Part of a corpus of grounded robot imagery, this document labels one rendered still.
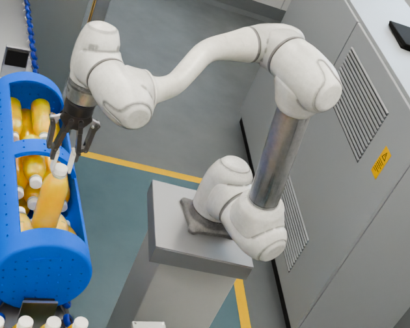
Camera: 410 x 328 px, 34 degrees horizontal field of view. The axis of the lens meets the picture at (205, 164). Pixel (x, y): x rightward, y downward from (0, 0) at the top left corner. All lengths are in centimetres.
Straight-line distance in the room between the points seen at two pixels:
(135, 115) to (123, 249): 232
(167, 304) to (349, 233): 112
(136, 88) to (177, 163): 305
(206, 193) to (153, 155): 223
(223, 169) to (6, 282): 79
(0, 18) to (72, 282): 183
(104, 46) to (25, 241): 62
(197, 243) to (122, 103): 94
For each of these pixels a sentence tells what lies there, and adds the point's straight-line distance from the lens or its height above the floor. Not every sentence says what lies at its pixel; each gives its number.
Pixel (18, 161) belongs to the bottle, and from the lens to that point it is 226.
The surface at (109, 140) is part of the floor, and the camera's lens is 449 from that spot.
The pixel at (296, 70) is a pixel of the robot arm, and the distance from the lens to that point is 179.
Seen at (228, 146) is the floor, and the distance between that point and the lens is 493.
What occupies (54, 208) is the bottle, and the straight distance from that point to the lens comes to 189.
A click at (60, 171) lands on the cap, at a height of 141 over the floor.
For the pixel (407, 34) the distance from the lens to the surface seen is 380.
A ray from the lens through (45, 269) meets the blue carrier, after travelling 195.
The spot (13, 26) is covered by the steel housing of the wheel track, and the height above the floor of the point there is 93.
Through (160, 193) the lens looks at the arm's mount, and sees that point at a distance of 245.
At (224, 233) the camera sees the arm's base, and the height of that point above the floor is 108.
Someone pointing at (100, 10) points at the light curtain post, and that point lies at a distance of 308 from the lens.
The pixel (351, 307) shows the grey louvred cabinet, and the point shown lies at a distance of 358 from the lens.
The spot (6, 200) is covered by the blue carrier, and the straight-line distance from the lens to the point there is 205.
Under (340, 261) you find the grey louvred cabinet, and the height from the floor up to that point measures 66.
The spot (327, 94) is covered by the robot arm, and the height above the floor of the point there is 184.
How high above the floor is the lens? 255
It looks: 33 degrees down
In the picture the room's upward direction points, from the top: 25 degrees clockwise
